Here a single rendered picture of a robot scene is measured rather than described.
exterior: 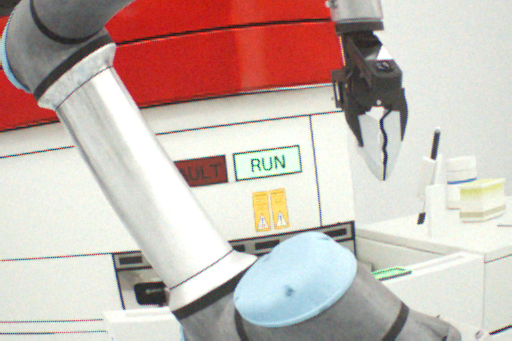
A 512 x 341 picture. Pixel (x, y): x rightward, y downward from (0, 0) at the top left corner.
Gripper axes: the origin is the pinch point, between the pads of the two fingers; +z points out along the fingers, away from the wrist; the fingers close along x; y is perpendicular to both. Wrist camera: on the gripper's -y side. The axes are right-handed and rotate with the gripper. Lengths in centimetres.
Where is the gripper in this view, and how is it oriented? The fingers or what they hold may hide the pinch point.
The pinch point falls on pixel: (384, 171)
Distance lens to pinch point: 159.1
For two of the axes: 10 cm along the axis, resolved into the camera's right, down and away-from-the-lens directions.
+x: -9.6, 1.3, -2.6
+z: 1.2, 9.9, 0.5
